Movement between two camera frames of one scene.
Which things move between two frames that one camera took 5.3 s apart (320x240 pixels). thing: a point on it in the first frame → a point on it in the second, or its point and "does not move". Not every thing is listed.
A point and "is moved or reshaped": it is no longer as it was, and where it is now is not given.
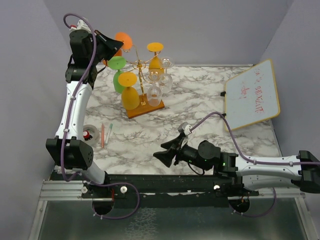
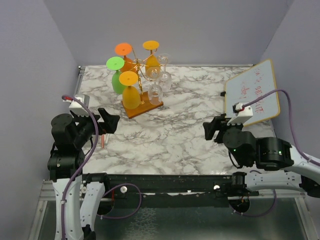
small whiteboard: x=252 y=96 does not move
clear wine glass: x=165 y=83 is moved or reshaped
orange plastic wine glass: x=126 y=39 → x=125 y=49
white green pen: x=108 y=133 does not move
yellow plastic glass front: x=155 y=66 is moved or reshaped
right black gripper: x=166 y=156 → x=218 y=123
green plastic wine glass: x=117 y=62 does not move
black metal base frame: x=160 y=191 does not move
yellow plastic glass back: x=130 y=99 does not move
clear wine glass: x=154 y=94 does not move
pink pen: x=102 y=135 does not move
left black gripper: x=111 y=45 → x=110 y=122
